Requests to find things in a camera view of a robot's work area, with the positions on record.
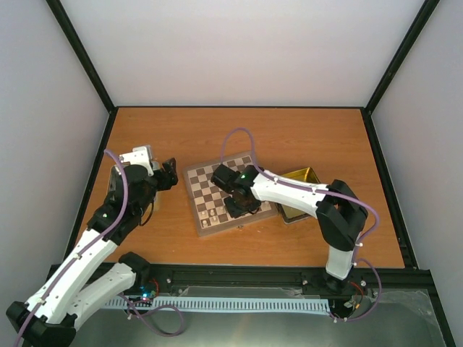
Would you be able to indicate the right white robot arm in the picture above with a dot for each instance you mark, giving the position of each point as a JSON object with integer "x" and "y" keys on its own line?
{"x": 341, "y": 218}

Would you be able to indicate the silver metal tin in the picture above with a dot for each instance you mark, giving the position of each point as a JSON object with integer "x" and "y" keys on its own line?
{"x": 115, "y": 186}

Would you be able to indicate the left controller board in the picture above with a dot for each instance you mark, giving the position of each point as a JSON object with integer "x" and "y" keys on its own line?
{"x": 148, "y": 293}

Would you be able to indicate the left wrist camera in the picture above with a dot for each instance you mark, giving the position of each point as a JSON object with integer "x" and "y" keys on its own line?
{"x": 141, "y": 156}

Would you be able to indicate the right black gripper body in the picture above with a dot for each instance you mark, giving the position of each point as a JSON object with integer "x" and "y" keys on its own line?
{"x": 239, "y": 209}

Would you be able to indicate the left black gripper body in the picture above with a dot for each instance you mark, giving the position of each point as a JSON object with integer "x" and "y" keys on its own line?
{"x": 147, "y": 200}

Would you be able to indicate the light blue cable duct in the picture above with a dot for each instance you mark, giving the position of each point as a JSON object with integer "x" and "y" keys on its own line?
{"x": 239, "y": 305}

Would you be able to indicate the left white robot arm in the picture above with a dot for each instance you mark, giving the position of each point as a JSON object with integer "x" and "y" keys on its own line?
{"x": 56, "y": 311}

